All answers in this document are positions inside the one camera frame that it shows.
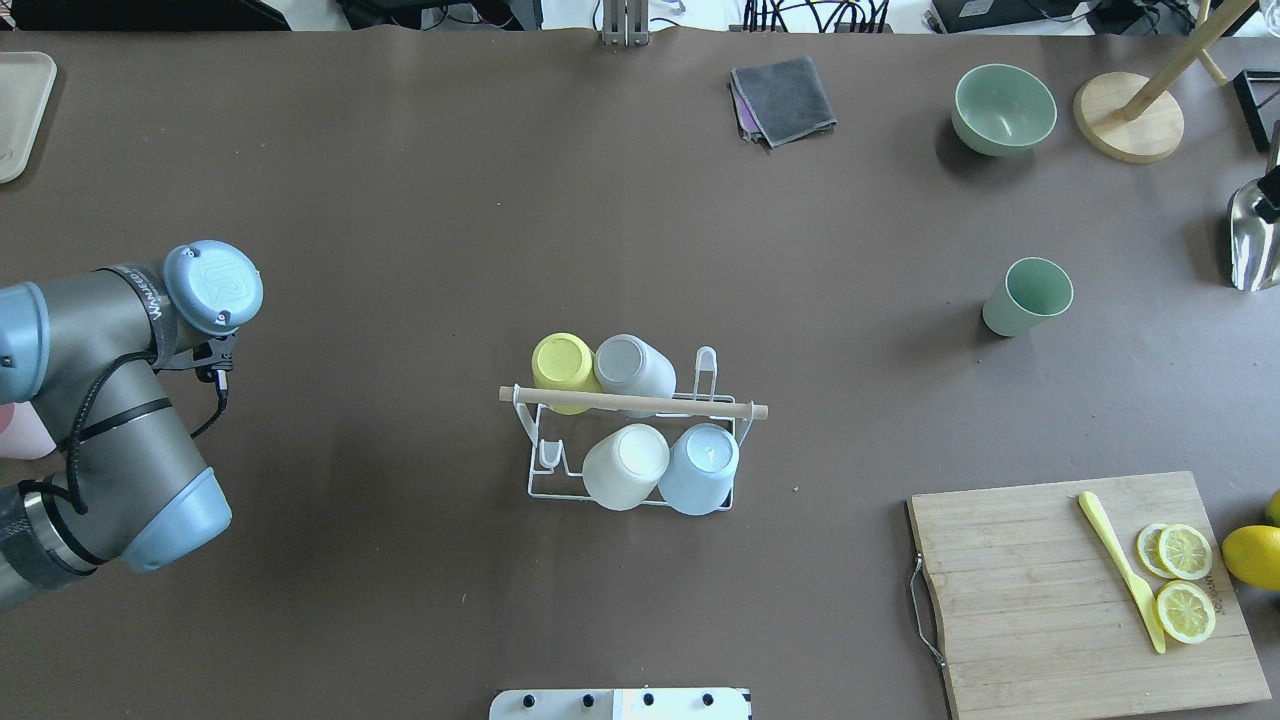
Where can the green cup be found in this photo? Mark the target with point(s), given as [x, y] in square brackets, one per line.
[1032, 291]

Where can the pink cup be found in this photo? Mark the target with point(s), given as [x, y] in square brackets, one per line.
[23, 435]

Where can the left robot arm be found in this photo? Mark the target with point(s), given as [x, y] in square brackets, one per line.
[84, 353]

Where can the grey cup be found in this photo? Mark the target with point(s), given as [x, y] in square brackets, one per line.
[626, 365]

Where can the yellow cup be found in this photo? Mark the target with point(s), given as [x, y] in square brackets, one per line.
[563, 361]

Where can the white cup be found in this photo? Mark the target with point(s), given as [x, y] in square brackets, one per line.
[620, 471]

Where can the light blue cup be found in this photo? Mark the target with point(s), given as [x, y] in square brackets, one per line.
[702, 465]

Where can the purple cloth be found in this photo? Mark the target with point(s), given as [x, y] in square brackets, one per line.
[748, 128]

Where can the grey cloth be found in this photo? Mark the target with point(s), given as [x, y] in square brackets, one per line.
[787, 99]

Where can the green bowl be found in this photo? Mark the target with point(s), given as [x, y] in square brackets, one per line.
[1001, 111]

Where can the wooden cutting board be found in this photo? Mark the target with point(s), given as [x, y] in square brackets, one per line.
[1034, 622]

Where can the lemon slice hidden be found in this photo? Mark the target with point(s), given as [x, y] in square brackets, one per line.
[1146, 545]

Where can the wooden mug tree stand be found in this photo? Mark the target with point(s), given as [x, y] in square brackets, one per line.
[1134, 118]

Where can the yellow plastic knife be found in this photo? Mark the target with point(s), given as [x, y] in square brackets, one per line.
[1142, 595]

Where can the lemon slice lower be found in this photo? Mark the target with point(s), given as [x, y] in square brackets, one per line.
[1184, 552]

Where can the lemon slice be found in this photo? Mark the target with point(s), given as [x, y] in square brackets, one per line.
[1186, 612]
[1184, 552]

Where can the lemon slice upper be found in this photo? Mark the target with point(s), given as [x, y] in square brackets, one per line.
[1186, 612]

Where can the metal scoop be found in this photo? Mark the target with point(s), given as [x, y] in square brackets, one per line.
[1253, 218]

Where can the yellow lemon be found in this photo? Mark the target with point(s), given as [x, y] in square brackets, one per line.
[1271, 513]
[1251, 554]

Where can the beige tray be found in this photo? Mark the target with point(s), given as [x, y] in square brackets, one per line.
[26, 84]

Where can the white wire cup holder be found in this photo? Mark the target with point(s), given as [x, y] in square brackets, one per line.
[547, 457]

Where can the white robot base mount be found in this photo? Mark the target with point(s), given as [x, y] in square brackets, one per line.
[623, 703]

